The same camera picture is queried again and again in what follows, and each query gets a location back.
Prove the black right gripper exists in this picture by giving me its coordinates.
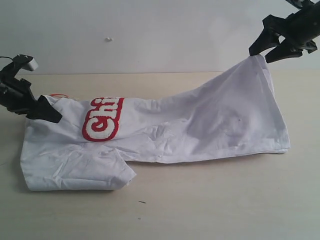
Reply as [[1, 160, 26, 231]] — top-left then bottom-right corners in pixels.
[[248, 0, 320, 63]]

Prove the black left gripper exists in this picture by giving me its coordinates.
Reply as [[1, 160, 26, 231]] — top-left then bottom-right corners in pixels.
[[0, 74, 63, 124]]

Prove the white t-shirt red Chinese patch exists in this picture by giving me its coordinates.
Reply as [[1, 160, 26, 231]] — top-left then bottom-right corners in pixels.
[[20, 55, 291, 191]]

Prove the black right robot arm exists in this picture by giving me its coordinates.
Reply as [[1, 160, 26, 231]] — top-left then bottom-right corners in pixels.
[[248, 0, 320, 64]]

